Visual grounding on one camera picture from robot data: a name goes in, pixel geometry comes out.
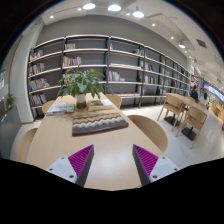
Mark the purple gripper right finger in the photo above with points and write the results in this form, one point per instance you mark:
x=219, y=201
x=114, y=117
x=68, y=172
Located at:
x=151, y=167

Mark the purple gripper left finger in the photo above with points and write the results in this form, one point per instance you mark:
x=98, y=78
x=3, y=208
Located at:
x=74, y=168

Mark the zigzag patterned folded towel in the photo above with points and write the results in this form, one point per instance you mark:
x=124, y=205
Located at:
x=98, y=123

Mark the wooden chair right near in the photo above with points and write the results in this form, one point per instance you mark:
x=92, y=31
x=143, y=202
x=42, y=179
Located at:
x=152, y=130

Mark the wooden chair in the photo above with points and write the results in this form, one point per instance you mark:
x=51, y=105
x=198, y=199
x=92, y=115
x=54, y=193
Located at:
x=113, y=100
x=47, y=105
x=24, y=145
x=152, y=130

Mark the wooden chair left near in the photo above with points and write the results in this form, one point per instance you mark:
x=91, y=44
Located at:
x=24, y=145

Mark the white book stack left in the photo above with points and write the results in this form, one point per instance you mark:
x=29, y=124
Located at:
x=60, y=108

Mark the yellow book on table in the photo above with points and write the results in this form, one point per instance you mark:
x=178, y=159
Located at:
x=103, y=104

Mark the wooden chair background right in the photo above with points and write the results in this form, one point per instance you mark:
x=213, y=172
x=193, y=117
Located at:
x=193, y=123

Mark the wooden chair background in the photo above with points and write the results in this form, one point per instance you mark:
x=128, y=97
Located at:
x=174, y=109
x=193, y=123

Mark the wooden chair far left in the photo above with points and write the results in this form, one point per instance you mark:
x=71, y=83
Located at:
x=47, y=105

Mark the wooden chair background left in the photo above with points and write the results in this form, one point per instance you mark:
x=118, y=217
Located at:
x=174, y=109

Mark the wooden background table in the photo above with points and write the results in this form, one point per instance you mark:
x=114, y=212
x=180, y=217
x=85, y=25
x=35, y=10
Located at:
x=191, y=102

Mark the wooden chair far right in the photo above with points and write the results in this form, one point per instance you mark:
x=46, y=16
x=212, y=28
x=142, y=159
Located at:
x=113, y=100

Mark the green potted plant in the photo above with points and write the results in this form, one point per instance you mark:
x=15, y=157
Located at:
x=78, y=83

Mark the person in dark clothes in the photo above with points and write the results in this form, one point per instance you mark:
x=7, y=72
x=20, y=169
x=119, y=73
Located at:
x=194, y=93

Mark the small plant at left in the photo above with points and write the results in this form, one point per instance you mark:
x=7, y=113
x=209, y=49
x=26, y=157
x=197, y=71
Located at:
x=9, y=101

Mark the large grey bookshelf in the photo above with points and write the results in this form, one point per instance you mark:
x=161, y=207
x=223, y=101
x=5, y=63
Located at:
x=139, y=74

